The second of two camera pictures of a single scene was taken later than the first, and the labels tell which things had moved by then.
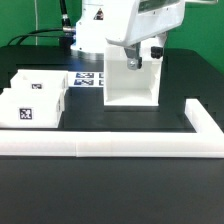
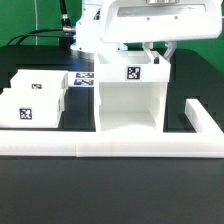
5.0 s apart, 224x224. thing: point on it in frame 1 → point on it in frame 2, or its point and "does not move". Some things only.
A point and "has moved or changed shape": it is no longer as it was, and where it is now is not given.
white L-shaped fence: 206,142 does not move
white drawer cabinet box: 125,87 has moved or changed shape
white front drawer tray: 41,108 does not move
